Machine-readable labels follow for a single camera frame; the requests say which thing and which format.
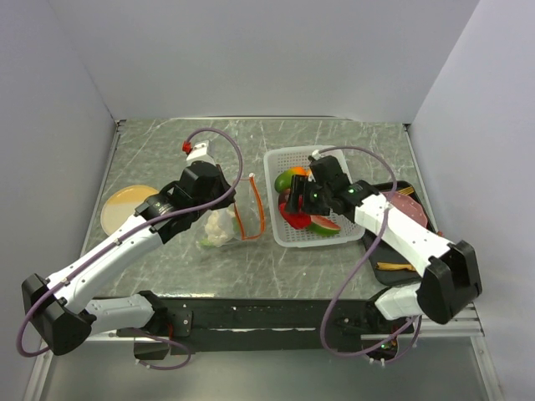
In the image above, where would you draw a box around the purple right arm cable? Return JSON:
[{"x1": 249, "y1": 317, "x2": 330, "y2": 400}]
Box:
[{"x1": 308, "y1": 145, "x2": 423, "y2": 365}]

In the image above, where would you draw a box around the black tray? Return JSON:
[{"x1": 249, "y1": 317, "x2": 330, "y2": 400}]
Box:
[{"x1": 369, "y1": 180, "x2": 440, "y2": 287}]

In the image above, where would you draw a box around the yellow round plate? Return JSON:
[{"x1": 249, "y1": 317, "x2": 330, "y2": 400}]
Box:
[{"x1": 100, "y1": 185, "x2": 158, "y2": 236}]

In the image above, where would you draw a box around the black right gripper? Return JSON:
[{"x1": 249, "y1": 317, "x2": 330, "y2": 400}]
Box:
[{"x1": 284, "y1": 174, "x2": 332, "y2": 216}]

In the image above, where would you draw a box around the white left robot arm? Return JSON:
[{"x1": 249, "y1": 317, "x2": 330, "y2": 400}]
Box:
[{"x1": 22, "y1": 161, "x2": 236, "y2": 356}]

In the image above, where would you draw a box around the white plastic basket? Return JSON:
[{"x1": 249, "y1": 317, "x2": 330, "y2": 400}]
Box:
[{"x1": 263, "y1": 145, "x2": 364, "y2": 248}]

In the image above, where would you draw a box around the watermelon slice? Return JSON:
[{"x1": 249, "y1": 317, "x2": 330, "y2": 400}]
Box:
[{"x1": 306, "y1": 216, "x2": 341, "y2": 236}]

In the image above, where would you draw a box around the green orange mango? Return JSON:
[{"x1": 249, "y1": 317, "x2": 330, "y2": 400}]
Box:
[{"x1": 273, "y1": 166, "x2": 310, "y2": 193}]

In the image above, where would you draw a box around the white cauliflower toy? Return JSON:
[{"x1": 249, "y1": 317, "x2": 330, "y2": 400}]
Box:
[{"x1": 200, "y1": 209, "x2": 237, "y2": 247}]

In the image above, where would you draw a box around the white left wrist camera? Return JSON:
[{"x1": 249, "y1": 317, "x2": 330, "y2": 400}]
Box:
[{"x1": 182, "y1": 140, "x2": 216, "y2": 166}]

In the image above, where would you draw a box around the red bell pepper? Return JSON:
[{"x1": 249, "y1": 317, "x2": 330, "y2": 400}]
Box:
[{"x1": 278, "y1": 203, "x2": 312, "y2": 230}]

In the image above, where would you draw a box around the pink plate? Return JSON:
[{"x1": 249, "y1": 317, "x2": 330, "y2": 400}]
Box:
[{"x1": 390, "y1": 192, "x2": 428, "y2": 227}]

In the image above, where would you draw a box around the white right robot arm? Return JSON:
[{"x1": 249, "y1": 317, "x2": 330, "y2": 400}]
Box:
[{"x1": 286, "y1": 150, "x2": 482, "y2": 332}]

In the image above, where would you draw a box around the gold fork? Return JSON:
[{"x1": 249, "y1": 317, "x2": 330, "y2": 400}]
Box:
[{"x1": 397, "y1": 186, "x2": 415, "y2": 195}]

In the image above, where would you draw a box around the aluminium frame rail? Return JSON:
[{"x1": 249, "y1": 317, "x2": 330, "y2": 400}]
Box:
[{"x1": 24, "y1": 308, "x2": 487, "y2": 400}]

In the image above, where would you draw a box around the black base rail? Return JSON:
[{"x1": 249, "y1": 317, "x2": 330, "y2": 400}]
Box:
[{"x1": 118, "y1": 291, "x2": 415, "y2": 362}]

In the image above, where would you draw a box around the dark red apple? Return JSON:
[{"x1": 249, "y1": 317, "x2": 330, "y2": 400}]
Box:
[{"x1": 278, "y1": 188, "x2": 291, "y2": 205}]

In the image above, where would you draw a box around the clear zip bag orange zipper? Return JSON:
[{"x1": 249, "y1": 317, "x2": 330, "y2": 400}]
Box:
[{"x1": 196, "y1": 173, "x2": 266, "y2": 248}]

